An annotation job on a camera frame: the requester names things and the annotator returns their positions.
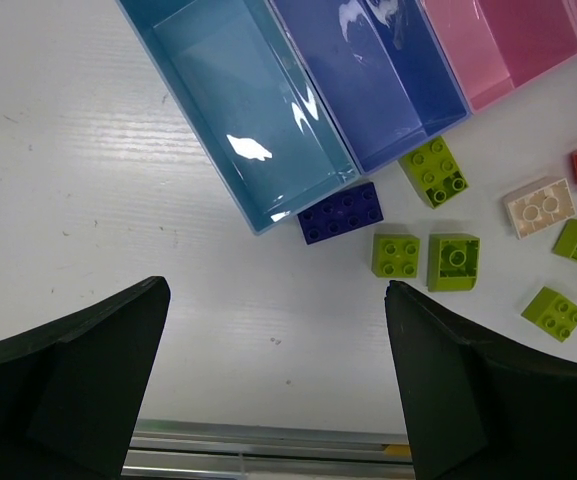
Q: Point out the white lego brick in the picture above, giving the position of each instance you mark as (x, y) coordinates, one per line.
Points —
(539, 205)

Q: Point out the green curved lego upside-down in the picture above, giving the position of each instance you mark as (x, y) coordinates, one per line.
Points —
(453, 262)

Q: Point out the green lego near blue box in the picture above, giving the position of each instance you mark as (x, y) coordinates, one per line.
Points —
(434, 173)

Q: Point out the purple 2x4 lego brick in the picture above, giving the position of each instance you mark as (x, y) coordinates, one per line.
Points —
(343, 212)

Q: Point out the front aluminium rail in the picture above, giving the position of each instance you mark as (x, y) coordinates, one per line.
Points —
(186, 450)

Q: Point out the light blue container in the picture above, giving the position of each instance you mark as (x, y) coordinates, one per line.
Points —
(248, 99)

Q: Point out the narrow pink container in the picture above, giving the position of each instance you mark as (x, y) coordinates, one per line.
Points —
(494, 47)

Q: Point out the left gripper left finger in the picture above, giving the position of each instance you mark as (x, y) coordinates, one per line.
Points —
(71, 390)

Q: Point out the dark blue container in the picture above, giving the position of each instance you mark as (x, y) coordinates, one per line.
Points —
(381, 72)

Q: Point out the green 2x2 lego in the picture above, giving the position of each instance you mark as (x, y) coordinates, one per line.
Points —
(553, 313)
(395, 256)

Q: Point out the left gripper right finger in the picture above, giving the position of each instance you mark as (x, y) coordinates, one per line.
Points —
(478, 405)

